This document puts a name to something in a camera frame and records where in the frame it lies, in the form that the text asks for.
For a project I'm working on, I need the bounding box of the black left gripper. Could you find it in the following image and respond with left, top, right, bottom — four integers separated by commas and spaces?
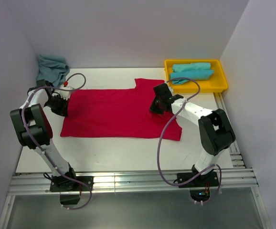
44, 94, 70, 117

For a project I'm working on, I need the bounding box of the red t-shirt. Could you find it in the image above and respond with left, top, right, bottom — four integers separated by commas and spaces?
60, 78, 173, 138

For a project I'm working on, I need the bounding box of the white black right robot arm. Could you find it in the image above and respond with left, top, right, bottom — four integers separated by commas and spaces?
150, 83, 236, 186

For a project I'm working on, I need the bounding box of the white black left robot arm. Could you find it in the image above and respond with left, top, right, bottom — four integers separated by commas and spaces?
10, 80, 78, 190

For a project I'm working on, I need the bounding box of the crumpled grey-blue t-shirt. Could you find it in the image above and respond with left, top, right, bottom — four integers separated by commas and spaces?
36, 54, 70, 87

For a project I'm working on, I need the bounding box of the rolled teal t-shirt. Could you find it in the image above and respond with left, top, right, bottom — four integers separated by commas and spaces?
169, 70, 214, 85
172, 62, 211, 73

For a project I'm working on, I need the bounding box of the yellow plastic bin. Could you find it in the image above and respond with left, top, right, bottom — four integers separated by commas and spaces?
164, 59, 228, 94

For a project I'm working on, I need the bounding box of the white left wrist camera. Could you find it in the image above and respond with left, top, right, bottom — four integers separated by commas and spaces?
59, 81, 72, 100

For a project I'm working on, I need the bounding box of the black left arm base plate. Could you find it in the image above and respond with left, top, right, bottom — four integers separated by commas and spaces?
50, 176, 94, 192

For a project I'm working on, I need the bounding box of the aluminium mounting rail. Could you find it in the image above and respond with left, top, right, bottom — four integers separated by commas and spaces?
7, 168, 258, 196

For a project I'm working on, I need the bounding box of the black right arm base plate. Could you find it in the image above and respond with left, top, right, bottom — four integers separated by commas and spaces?
175, 171, 219, 188

